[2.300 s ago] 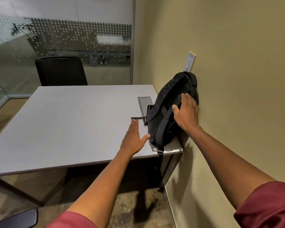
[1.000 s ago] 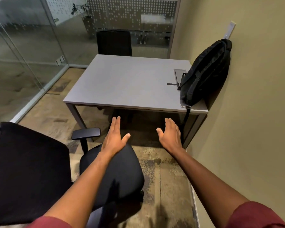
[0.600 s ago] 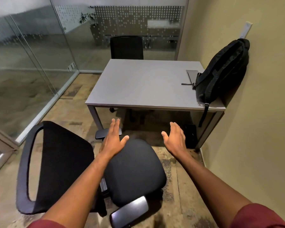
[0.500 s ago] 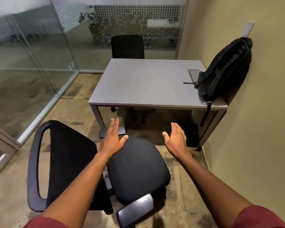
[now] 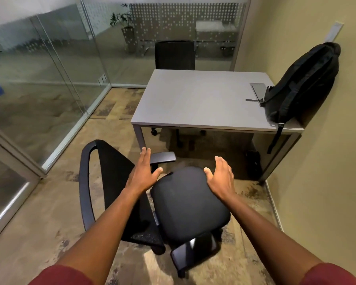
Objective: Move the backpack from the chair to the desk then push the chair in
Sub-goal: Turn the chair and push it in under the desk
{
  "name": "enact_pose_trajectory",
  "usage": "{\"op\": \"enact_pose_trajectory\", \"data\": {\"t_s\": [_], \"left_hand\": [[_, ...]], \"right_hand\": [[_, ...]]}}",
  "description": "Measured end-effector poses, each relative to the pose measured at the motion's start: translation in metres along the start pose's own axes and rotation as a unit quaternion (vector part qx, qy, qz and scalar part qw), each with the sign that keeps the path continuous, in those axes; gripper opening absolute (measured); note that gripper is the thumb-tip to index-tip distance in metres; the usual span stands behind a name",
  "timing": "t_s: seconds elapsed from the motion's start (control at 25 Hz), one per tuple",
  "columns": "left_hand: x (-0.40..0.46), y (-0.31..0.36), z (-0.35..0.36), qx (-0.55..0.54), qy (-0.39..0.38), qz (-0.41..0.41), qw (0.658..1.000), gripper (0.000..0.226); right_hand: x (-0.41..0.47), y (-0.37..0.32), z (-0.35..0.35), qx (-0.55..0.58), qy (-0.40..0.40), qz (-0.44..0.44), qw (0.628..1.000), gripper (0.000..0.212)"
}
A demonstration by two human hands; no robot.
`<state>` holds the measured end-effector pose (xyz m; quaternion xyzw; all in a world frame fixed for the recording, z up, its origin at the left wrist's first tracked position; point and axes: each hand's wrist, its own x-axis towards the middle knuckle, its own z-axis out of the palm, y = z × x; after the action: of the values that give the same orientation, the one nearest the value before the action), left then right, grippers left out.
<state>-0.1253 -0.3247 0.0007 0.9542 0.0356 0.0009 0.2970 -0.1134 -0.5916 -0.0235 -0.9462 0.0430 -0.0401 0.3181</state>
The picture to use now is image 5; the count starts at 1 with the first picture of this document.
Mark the person's left hand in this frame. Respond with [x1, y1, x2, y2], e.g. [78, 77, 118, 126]
[125, 146, 164, 196]

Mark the person's right hand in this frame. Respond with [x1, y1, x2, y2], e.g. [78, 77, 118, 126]
[203, 156, 237, 202]

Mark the black office chair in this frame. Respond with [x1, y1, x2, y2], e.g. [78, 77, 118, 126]
[78, 139, 232, 279]
[150, 40, 207, 149]

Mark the black backpack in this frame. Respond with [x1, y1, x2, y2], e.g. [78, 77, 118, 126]
[245, 42, 342, 155]

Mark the person's left forearm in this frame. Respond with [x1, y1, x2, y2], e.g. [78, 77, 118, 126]
[56, 186, 142, 285]

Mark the person's right forearm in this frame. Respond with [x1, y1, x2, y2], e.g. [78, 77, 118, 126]
[224, 192, 324, 285]

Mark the black power strip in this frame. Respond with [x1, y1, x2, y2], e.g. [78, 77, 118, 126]
[245, 150, 262, 180]

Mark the grey table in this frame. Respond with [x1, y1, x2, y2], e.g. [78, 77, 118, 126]
[130, 69, 305, 183]

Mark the maroon left sleeve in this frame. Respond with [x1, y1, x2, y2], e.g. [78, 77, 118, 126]
[28, 264, 94, 285]

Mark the maroon sleeve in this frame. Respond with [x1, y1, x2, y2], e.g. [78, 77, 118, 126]
[299, 262, 356, 285]
[28, 264, 94, 285]

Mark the green potted plant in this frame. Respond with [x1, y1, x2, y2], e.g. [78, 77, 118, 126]
[110, 3, 137, 52]

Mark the maroon right sleeve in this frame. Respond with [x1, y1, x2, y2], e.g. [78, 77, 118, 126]
[299, 262, 356, 285]

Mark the white desk behind glass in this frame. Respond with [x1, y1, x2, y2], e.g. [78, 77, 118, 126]
[195, 20, 239, 34]

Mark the grey table cable hatch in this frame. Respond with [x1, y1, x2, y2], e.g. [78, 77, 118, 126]
[250, 83, 267, 100]

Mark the white wall switch plate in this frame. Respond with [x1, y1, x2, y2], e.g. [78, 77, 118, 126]
[324, 21, 345, 44]

